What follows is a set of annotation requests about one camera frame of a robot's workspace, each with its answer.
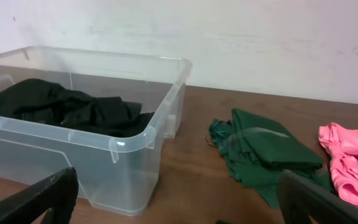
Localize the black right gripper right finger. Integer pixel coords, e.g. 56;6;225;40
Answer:
277;170;358;224

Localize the clear plastic storage bin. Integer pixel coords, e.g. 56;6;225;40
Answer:
0;46;192;215

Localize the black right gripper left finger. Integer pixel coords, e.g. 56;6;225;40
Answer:
0;167;79;223

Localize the black garment in bin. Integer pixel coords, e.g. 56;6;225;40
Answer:
0;78;154;138

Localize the pink garment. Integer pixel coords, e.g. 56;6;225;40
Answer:
318;123;358;207

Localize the dark green garment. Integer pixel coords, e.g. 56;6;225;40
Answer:
208;108;335;209

